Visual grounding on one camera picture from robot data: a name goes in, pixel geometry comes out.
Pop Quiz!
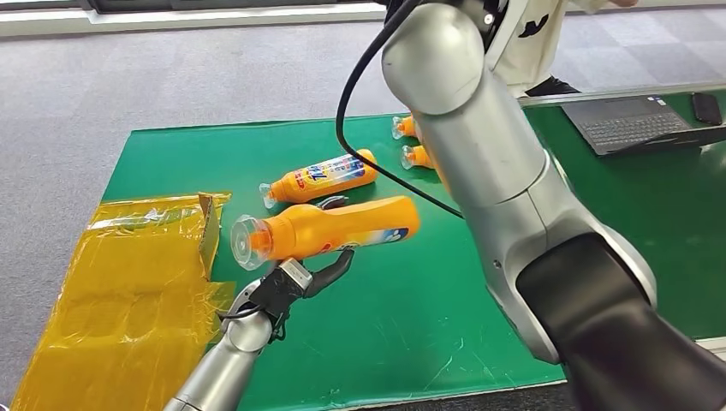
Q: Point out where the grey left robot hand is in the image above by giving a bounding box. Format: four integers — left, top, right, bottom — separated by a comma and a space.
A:
305, 194, 356, 301

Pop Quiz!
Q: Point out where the orange bottle with clear cap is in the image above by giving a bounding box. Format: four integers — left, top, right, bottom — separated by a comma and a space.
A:
391, 115, 420, 141
401, 144, 449, 191
230, 195, 422, 272
259, 148, 379, 211

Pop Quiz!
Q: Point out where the green mat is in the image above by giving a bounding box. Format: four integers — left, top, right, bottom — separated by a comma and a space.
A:
102, 112, 568, 411

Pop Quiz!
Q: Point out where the brown cardboard piece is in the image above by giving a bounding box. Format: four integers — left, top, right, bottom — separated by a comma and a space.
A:
197, 193, 221, 282

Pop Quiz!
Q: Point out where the yellow plastic bag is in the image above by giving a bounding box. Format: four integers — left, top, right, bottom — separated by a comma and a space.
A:
9, 191, 236, 411

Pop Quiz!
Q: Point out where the person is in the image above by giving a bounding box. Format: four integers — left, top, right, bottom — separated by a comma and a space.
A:
482, 0, 640, 98

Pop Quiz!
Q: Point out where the white window sill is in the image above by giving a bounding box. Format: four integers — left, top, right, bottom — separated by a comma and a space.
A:
0, 3, 392, 39

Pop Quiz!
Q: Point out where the aluminium framed green table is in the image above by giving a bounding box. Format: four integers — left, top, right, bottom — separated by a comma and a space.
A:
519, 80, 726, 361

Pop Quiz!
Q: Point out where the dark grey laptop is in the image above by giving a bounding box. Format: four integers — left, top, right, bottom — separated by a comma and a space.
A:
561, 94, 726, 157

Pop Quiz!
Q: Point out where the black phone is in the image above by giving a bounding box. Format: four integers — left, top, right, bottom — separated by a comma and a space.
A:
692, 92, 724, 127

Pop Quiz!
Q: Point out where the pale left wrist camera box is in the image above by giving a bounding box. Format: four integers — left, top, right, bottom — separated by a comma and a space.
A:
249, 258, 315, 320

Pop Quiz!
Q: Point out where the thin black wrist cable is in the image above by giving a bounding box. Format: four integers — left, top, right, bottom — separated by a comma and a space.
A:
216, 306, 262, 322

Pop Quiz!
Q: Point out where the long black cable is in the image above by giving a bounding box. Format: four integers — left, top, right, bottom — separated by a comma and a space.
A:
336, 0, 465, 220

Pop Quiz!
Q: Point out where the dark window frame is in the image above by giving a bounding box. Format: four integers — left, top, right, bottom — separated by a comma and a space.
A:
85, 0, 392, 15

